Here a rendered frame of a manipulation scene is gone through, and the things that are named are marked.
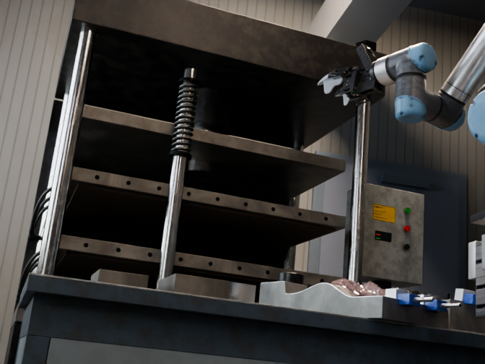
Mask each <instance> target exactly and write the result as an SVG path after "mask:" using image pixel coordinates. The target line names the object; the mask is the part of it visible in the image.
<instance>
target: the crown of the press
mask: <svg viewBox="0 0 485 364"><path fill-rule="evenodd" d="M82 27H91V28H94V29H95V30H96V31H97V37H96V41H95V49H94V53H93V57H92V65H91V69H90V74H89V82H88V86H87V94H86V98H85V103H84V104H85V105H91V106H95V107H98V108H105V109H108V110H112V111H119V112H122V113H129V114H132V115H136V116H143V117H146V118H153V119H156V120H160V121H166V122H170V123H175V122H176V121H175V117H176V115H175V114H176V112H177V110H176V108H177V106H178V105H177V102H178V96H179V94H178V93H179V91H180V90H179V87H180V85H179V83H178V82H179V79H181V78H183V75H184V70H185V69H188V68H191V69H196V70H197V71H198V80H199V81H200V82H201V86H200V87H199V89H198V90H197V91H198V95H197V97H198V100H196V102H197V105H195V106H196V108H197V109H196V110H194V111H195V112H196V115H194V116H193V117H195V121H193V122H194V123H195V125H194V126H192V127H193V128H195V129H200V130H204V131H210V132H214V133H218V134H224V135H228V136H229V135H231V136H235V137H241V138H245V139H251V140H255V141H259V142H265V143H269V144H275V145H279V146H283V147H288V148H292V142H296V141H298V142H303V143H304V149H305V148H307V147H309V146H310V145H311V144H313V143H315V142H316V141H318V140H319V139H321V138H322V137H324V136H325V135H326V134H329V133H330V132H332V131H333V130H334V129H336V128H338V127H339V126H340V125H342V124H344V123H346V122H347V121H348V120H350V119H351V118H353V117H355V115H356V103H355V104H353V103H352V102H350V100H349V103H348V104H347V105H344V99H343V96H338V97H336V96H334V95H335V94H336V92H337V90H338V89H341V87H343V84H344V80H345V79H346V78H345V77H343V79H344V80H343V82H342V83H341V84H340V85H337V86H335V87H334V88H333V89H332V91H331V92H330V93H328V94H325V93H324V85H320V86H318V83H319V81H320V80H321V79H322V78H324V76H326V75H327V74H329V73H330V72H332V71H333V70H335V69H339V68H345V67H352V66H359V67H362V66H363V63H362V61H361V59H360V57H359V55H358V53H357V50H356V49H357V48H358V47H359V46H360V45H361V44H362V43H363V44H364V45H366V46H369V47H370V48H371V49H372V51H373V53H374V55H375V57H376V59H377V60H378V59H380V58H382V57H385V56H387V55H386V54H385V53H380V52H377V51H376V49H377V43H375V42H372V41H369V40H363V41H360V42H358V43H356V45H351V44H348V43H343V42H340V41H337V40H332V39H329V38H324V37H321V36H318V35H313V34H310V33H308V32H303V31H299V30H295V29H292V28H289V27H284V26H281V25H276V24H273V23H270V22H265V21H263V20H259V19H255V18H252V17H246V16H244V15H241V14H236V13H233V12H228V11H225V10H222V9H217V8H214V7H211V6H207V5H203V4H199V3H196V2H193V1H188V0H74V5H73V8H72V12H71V18H70V22H69V28H68V32H67V36H66V42H65V46H64V52H63V56H62V59H61V66H60V70H59V74H58V81H57V85H56V93H55V98H58V99H62V100H63V99H64V93H65V92H69V90H70V86H71V79H72V74H73V70H74V63H75V58H76V54H77V47H78V42H79V35H80V31H81V28H82ZM214 168H215V165H214V164H213V163H211V162H208V161H204V160H190V161H188V164H187V171H186V173H187V174H188V175H190V176H193V177H196V178H212V177H214Z"/></svg>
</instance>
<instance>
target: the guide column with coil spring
mask: <svg viewBox="0 0 485 364"><path fill-rule="evenodd" d="M183 77H192V78H195V79H198V71H197V70H196V69H191V68H188V69H185V70H184V75H183ZM182 89H194V90H196V87H194V86H184V87H182ZM182 94H193V95H196V93H195V92H193V91H183V92H181V95H182ZM180 99H181V100H182V99H191V100H195V97H191V96H183V97H181V98H180ZM182 104H189V105H194V103H193V102H189V101H183V102H181V103H180V105H182ZM179 110H192V111H193V108H192V107H187V106H185V107H180V108H179ZM178 115H190V116H193V113H191V112H180V113H179V114H178ZM179 120H188V121H192V118H189V117H180V118H178V121H179ZM182 125H185V126H191V125H192V124H191V123H186V122H182V123H178V124H177V126H182ZM176 131H189V132H191V129H189V128H178V129H177V130H176ZM179 136H184V137H190V136H191V135H190V134H187V133H179V134H176V135H175V137H179ZM175 142H190V140H189V139H176V140H175ZM174 147H187V148H189V145H188V144H175V146H174ZM187 159H188V158H187V157H186V156H183V155H173V157H172V168H171V174H170V184H169V190H168V195H167V206H166V212H165V222H164V228H163V234H162V244H161V250H160V260H159V266H158V272H157V282H156V288H155V290H158V284H159V280H162V279H164V278H166V277H169V276H171V275H172V274H173V268H174V263H175V252H176V246H177V239H178V228H179V222H180V211H181V205H182V199H183V188H184V182H185V172H186V165H187Z"/></svg>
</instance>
